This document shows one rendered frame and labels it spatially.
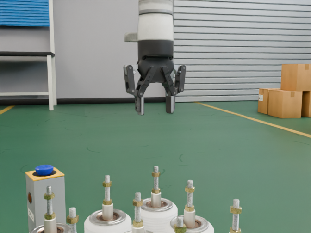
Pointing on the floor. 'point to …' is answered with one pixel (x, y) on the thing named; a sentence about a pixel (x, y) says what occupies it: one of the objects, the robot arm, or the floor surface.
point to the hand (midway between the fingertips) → (155, 107)
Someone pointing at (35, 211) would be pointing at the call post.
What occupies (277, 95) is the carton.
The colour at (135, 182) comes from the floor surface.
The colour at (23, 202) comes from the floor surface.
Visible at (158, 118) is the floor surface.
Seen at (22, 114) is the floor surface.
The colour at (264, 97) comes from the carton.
